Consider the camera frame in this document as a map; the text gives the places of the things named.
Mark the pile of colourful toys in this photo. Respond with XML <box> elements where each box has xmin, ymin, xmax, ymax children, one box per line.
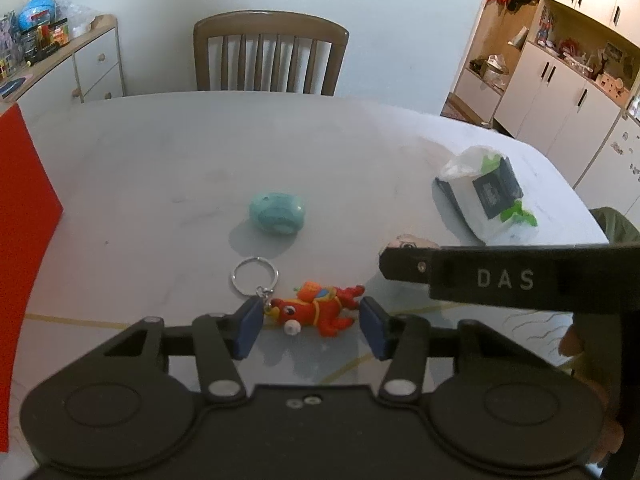
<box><xmin>0</xmin><ymin>0</ymin><xmax>96</xmax><ymax>81</ymax></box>

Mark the white side cabinet wooden top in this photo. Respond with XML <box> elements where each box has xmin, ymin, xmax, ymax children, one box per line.
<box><xmin>0</xmin><ymin>14</ymin><xmax>126</xmax><ymax>126</ymax></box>

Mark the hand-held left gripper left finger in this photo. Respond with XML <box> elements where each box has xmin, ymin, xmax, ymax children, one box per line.
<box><xmin>102</xmin><ymin>296</ymin><xmax>264</xmax><ymax>403</ymax></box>

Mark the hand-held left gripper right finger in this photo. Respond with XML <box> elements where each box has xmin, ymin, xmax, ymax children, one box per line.
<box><xmin>359</xmin><ymin>297</ymin><xmax>543</xmax><ymax>403</ymax></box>

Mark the white wet wipes pack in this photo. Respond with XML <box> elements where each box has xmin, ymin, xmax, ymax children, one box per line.
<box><xmin>432</xmin><ymin>146</ymin><xmax>540</xmax><ymax>246</ymax></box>

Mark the person's right hand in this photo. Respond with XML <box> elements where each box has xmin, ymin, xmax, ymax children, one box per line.
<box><xmin>559</xmin><ymin>326</ymin><xmax>625</xmax><ymax>463</ymax></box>

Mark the blue round toy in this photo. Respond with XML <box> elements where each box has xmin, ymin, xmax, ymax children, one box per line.
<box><xmin>18</xmin><ymin>0</ymin><xmax>59</xmax><ymax>31</ymax></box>

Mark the small big-eyed plush toy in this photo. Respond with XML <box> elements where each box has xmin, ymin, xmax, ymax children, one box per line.
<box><xmin>384</xmin><ymin>233</ymin><xmax>441</xmax><ymax>252</ymax></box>

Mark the teal plush toy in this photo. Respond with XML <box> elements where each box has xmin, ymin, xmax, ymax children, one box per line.
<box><xmin>248</xmin><ymin>191</ymin><xmax>306</xmax><ymax>235</ymax></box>

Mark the olive green cloth chair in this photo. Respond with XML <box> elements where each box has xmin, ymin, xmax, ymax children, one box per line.
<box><xmin>590</xmin><ymin>206</ymin><xmax>640</xmax><ymax>245</ymax></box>

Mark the red dragon keychain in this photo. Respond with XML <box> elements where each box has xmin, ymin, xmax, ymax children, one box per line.
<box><xmin>230</xmin><ymin>256</ymin><xmax>367</xmax><ymax>338</ymax></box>

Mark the wooden chair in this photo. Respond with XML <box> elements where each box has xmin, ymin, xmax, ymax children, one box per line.
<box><xmin>193</xmin><ymin>10</ymin><xmax>351</xmax><ymax>97</ymax></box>

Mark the white wall cabinet unit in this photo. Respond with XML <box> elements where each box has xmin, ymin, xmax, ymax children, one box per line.
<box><xmin>442</xmin><ymin>0</ymin><xmax>640</xmax><ymax>192</ymax></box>

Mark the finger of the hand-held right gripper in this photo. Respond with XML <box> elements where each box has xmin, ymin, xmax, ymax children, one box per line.
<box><xmin>378</xmin><ymin>246</ymin><xmax>437</xmax><ymax>285</ymax></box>

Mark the red cardboard box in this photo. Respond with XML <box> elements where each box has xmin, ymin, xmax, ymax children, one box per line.
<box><xmin>0</xmin><ymin>104</ymin><xmax>65</xmax><ymax>453</ymax></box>

